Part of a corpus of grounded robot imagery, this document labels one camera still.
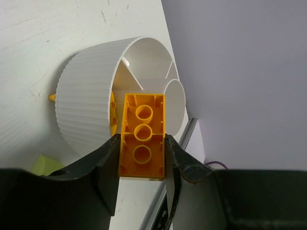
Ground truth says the white divided round container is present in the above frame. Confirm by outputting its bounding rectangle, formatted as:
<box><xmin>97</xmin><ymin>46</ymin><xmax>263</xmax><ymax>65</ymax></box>
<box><xmin>55</xmin><ymin>36</ymin><xmax>188</xmax><ymax>156</ymax></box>

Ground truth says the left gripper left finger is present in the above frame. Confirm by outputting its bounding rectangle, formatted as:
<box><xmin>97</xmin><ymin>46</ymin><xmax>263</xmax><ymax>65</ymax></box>
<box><xmin>0</xmin><ymin>134</ymin><xmax>120</xmax><ymax>230</ymax></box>

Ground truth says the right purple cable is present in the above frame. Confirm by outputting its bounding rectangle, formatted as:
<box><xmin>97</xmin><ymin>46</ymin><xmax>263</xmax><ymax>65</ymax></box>
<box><xmin>205</xmin><ymin>161</ymin><xmax>230</xmax><ymax>170</ymax></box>

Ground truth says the orange long lego brick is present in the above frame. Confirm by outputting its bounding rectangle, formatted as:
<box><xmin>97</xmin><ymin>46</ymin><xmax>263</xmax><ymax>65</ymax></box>
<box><xmin>118</xmin><ymin>93</ymin><xmax>165</xmax><ymax>181</ymax></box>

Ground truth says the lime lego near container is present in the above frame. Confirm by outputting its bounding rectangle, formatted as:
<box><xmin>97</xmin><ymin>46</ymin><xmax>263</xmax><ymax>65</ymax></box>
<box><xmin>31</xmin><ymin>155</ymin><xmax>65</xmax><ymax>176</ymax></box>

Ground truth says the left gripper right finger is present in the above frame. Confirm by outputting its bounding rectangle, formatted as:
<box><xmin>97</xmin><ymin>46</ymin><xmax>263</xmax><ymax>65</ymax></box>
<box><xmin>164</xmin><ymin>134</ymin><xmax>307</xmax><ymax>230</ymax></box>

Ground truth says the purple butterfly lego brick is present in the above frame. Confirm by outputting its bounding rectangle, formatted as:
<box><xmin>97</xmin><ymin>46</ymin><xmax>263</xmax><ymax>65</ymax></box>
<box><xmin>48</xmin><ymin>94</ymin><xmax>56</xmax><ymax>102</ymax></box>

